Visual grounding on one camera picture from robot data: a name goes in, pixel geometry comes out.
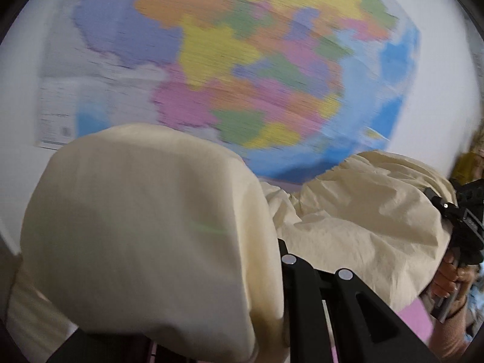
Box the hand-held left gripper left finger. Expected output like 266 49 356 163
45 327 159 363

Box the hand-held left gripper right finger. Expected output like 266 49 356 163
278 237 439 363

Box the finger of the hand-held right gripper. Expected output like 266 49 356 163
424 188 459 222

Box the cream jacket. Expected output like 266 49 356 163
8 123 458 363

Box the person's right forearm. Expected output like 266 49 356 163
427 299 479 363

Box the person's right hand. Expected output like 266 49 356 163
431 251 472 313

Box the yellow-green hanging sweater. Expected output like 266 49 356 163
452 125 484 182

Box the pink flower-print bedsheet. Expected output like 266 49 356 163
395 297 433 346

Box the colourful wall map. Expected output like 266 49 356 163
36 0 422 182

